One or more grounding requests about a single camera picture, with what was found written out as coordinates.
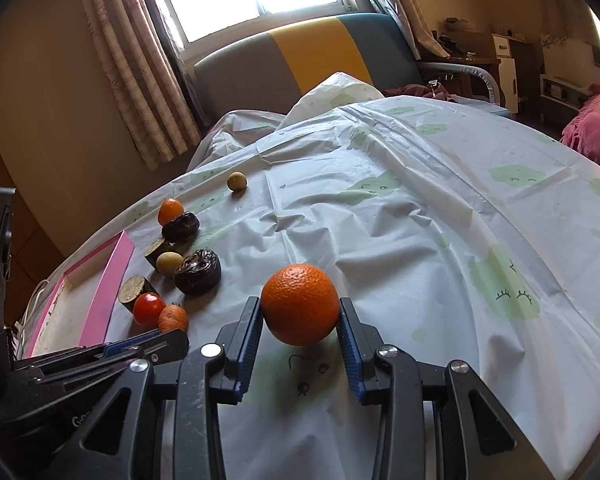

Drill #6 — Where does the white cabinet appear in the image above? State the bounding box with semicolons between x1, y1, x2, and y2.
492;34;519;115

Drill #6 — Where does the large orange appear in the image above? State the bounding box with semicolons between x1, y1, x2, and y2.
260;263;340;347

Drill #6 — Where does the small mandarin orange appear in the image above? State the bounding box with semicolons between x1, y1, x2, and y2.
158;198;184;226

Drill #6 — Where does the dark wrinkled passion fruit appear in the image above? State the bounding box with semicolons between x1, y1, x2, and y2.
173;248;221;296

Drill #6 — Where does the small orange kumquat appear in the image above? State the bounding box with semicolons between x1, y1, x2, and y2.
158;304;188;333

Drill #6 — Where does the grey yellow blue headboard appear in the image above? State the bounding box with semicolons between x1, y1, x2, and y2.
194;13;422;122

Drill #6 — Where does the tan longan fruit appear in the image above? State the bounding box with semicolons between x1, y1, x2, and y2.
226;171;248;193
156;252;184;278

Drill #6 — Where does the pink blanket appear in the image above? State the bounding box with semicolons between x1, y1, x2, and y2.
560;82;600;165

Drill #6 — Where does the left beige curtain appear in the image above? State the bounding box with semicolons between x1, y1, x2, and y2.
81;0;200;170

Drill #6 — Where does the pink shallow tray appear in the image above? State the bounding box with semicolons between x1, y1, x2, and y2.
23;232;134;359

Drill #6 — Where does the red cherry tomato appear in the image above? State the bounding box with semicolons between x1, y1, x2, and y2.
133;292;166;330

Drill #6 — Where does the white cable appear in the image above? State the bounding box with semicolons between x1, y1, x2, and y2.
10;277;52;356

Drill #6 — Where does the sugarcane chunk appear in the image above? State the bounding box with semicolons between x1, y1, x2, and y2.
118;275;157;313
144;237;174;269

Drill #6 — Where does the white patterned plastic tablecloth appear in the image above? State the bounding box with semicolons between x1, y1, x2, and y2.
14;71;600;480

